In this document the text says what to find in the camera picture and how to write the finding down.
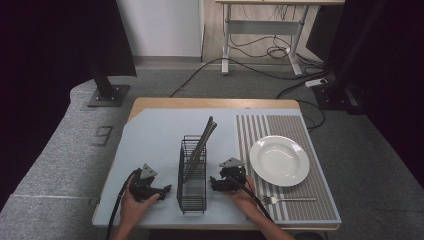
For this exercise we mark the silver fork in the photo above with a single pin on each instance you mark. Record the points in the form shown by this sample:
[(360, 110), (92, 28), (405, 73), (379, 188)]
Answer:
[(293, 199)]

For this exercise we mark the white power strip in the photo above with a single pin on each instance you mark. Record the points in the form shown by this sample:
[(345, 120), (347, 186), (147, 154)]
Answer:
[(316, 82)]

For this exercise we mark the person's right hand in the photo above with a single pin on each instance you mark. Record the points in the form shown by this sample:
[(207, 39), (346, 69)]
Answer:
[(245, 198)]

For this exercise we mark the white metal frame desk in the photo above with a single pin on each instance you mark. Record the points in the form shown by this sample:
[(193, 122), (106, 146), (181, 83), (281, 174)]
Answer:
[(263, 27)]

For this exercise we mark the black metal stand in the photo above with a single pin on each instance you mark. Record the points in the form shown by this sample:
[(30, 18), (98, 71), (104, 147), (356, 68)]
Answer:
[(340, 90), (106, 90)]

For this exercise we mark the light blue table mat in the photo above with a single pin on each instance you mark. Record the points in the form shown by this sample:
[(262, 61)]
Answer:
[(153, 140)]

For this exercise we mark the grey striped placemat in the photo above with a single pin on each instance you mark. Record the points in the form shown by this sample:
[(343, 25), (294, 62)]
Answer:
[(310, 200)]

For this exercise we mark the wooden table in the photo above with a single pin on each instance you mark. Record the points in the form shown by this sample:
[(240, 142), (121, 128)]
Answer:
[(200, 102)]

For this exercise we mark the person's left hand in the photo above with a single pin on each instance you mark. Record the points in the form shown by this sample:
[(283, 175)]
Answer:
[(133, 210)]

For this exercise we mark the grey floor socket cover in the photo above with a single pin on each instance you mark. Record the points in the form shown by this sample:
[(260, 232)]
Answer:
[(102, 135)]

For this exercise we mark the dark metal knife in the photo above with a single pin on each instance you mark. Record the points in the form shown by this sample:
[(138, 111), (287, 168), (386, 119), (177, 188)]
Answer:
[(206, 141), (201, 146)]

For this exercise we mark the white round plate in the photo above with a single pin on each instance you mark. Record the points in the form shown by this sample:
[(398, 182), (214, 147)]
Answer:
[(279, 160)]

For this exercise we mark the black curtain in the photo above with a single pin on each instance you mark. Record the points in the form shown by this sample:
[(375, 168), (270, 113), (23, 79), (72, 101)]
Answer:
[(50, 50), (393, 66)]

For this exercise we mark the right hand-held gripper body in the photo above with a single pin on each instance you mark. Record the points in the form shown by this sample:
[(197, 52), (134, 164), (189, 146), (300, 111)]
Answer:
[(233, 173)]

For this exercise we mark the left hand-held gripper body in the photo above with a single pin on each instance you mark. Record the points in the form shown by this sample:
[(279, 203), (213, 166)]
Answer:
[(142, 182)]

